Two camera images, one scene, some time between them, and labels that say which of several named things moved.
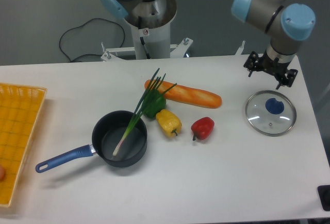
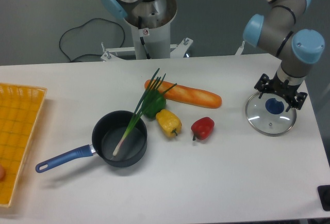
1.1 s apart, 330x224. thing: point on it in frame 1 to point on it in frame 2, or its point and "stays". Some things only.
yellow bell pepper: x=169 y=122 stays
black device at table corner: x=324 y=192 stays
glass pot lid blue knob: x=274 y=106 stays
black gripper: x=273 y=66 to x=284 y=89
